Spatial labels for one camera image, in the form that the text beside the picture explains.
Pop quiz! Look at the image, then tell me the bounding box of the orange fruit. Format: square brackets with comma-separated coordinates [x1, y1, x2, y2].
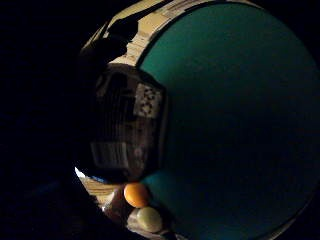
[123, 181, 151, 209]

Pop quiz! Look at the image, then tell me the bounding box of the pale yellow fruit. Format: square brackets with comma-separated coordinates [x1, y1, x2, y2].
[135, 206, 164, 234]

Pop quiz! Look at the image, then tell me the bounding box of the dark box with white label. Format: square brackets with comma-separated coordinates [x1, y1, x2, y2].
[74, 63, 169, 185]

